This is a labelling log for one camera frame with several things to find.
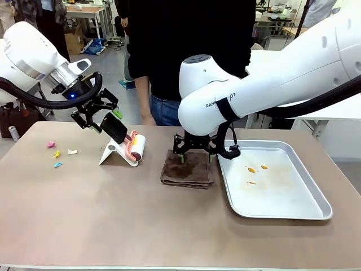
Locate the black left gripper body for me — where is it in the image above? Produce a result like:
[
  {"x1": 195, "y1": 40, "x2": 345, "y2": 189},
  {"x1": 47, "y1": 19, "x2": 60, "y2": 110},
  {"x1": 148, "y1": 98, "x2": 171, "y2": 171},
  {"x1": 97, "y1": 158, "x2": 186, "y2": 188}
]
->
[{"x1": 51, "y1": 76, "x2": 104, "y2": 116}]

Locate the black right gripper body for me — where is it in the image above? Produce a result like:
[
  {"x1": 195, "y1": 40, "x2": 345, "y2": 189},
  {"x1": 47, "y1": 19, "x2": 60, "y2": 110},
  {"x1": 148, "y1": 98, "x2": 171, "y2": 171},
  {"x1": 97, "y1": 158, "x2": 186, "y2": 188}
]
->
[{"x1": 184, "y1": 133, "x2": 212, "y2": 150}]

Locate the brown towel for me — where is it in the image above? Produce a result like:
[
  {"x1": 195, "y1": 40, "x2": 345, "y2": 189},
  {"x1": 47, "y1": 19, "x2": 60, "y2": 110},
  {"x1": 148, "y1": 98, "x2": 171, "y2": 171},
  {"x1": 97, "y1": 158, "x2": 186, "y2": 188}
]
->
[{"x1": 160, "y1": 149, "x2": 215, "y2": 190}]

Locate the pink lint roller black handle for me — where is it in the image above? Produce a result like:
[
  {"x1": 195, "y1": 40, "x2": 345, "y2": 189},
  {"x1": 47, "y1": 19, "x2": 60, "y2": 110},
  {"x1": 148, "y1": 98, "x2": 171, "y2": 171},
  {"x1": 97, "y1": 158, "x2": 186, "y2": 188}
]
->
[{"x1": 100, "y1": 112, "x2": 147, "y2": 165}]

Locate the person right forearm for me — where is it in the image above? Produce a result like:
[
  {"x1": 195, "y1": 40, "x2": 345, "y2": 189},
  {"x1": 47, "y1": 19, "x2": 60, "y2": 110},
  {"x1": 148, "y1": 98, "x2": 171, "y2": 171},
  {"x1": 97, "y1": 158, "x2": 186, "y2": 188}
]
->
[{"x1": 135, "y1": 75, "x2": 152, "y2": 113}]

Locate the person right hand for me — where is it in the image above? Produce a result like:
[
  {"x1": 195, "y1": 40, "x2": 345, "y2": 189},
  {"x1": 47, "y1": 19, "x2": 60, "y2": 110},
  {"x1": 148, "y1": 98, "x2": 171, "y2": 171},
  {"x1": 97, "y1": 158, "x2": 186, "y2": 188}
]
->
[{"x1": 140, "y1": 108, "x2": 157, "y2": 126}]

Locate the blue floor mat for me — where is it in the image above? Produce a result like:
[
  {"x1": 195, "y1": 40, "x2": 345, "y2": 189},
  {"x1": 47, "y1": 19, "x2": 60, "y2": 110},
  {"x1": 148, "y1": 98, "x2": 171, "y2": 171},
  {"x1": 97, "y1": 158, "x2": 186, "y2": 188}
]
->
[{"x1": 118, "y1": 79, "x2": 137, "y2": 90}]

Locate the grey metal stool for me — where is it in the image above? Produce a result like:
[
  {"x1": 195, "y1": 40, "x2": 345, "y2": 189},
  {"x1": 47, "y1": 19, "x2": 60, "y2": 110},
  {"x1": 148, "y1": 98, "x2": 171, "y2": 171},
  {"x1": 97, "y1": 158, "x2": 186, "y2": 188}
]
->
[{"x1": 36, "y1": 81, "x2": 56, "y2": 117}]

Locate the white folded roller stand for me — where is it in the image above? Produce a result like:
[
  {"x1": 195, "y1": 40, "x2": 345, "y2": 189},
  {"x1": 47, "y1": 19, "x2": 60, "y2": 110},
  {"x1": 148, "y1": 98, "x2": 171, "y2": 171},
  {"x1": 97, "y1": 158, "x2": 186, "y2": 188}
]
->
[{"x1": 98, "y1": 139, "x2": 142, "y2": 168}]

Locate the blue plastic bag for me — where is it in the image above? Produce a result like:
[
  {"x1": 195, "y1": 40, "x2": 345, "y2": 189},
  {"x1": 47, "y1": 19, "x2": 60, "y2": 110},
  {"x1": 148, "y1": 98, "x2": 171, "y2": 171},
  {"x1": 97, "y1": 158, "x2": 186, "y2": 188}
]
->
[{"x1": 83, "y1": 38, "x2": 107, "y2": 56}]

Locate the brown cardboard box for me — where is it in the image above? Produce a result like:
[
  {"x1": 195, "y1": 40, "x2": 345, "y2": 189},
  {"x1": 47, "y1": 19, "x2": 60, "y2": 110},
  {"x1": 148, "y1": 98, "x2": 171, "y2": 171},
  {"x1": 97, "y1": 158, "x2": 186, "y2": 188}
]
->
[{"x1": 64, "y1": 24, "x2": 85, "y2": 55}]

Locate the bystander in black trousers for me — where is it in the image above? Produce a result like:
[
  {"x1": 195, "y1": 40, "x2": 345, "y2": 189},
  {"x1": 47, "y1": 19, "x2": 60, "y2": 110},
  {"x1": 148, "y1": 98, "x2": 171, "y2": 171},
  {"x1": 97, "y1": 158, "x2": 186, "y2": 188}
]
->
[{"x1": 11, "y1": 0, "x2": 71, "y2": 62}]

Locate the silver metal tray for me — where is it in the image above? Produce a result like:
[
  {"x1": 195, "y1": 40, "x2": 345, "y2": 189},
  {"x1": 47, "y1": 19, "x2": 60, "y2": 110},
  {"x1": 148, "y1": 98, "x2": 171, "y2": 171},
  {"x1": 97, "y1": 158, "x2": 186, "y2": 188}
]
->
[{"x1": 217, "y1": 139, "x2": 333, "y2": 221}]

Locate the wooden top white desk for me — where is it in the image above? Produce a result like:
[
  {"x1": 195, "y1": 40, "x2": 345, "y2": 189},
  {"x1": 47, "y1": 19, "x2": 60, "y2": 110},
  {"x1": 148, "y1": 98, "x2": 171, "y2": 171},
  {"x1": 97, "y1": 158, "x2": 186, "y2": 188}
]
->
[{"x1": 64, "y1": 5, "x2": 105, "y2": 39}]

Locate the bystander in loose jeans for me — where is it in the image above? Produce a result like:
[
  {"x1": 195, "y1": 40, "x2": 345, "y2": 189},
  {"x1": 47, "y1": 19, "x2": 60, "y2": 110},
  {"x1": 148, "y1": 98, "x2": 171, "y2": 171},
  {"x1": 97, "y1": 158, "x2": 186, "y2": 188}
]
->
[{"x1": 114, "y1": 0, "x2": 137, "y2": 82}]

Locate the person body black sweater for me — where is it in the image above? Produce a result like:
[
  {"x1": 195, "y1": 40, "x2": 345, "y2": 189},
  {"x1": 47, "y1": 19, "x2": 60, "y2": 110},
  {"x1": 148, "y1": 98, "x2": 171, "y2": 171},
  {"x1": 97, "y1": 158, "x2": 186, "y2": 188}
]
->
[{"x1": 126, "y1": 0, "x2": 256, "y2": 126}]

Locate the bystander in beige clothes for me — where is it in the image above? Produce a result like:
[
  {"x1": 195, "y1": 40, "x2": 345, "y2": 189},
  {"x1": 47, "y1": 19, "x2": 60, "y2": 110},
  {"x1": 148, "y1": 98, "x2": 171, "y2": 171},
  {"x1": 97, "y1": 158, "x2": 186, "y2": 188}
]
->
[{"x1": 0, "y1": 0, "x2": 16, "y2": 32}]

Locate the wooden workbench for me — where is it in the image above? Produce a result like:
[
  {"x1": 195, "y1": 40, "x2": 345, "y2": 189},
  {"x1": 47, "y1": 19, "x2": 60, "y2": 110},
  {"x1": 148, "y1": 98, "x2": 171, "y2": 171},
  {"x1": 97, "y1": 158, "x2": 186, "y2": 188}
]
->
[{"x1": 281, "y1": 27, "x2": 310, "y2": 39}]

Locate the black vertical pole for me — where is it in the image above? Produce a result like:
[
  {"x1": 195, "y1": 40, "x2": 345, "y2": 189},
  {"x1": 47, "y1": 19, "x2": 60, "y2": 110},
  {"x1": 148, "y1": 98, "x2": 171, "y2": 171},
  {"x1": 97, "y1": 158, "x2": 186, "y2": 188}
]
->
[{"x1": 298, "y1": 0, "x2": 311, "y2": 29}]

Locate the bystander in light blue shirt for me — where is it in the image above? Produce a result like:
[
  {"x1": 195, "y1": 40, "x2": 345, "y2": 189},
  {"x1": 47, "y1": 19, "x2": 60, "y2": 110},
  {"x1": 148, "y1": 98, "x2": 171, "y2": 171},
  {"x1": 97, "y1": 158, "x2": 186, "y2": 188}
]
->
[{"x1": 304, "y1": 0, "x2": 339, "y2": 29}]

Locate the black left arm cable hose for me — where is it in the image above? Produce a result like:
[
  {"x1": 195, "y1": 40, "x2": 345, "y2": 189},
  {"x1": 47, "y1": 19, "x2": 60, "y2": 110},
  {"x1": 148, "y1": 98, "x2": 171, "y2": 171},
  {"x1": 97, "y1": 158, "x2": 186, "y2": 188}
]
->
[{"x1": 0, "y1": 72, "x2": 103, "y2": 110}]

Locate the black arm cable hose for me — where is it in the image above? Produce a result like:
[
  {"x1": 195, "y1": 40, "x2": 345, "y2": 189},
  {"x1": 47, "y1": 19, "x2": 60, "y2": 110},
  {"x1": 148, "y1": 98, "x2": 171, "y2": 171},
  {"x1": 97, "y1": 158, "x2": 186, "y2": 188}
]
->
[
  {"x1": 217, "y1": 75, "x2": 361, "y2": 160},
  {"x1": 0, "y1": 72, "x2": 103, "y2": 110}
]

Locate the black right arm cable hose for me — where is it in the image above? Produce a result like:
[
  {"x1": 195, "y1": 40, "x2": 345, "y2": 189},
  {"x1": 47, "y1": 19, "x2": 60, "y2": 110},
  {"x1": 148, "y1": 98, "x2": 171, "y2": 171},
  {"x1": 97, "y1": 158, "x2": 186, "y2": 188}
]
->
[{"x1": 217, "y1": 75, "x2": 361, "y2": 160}]

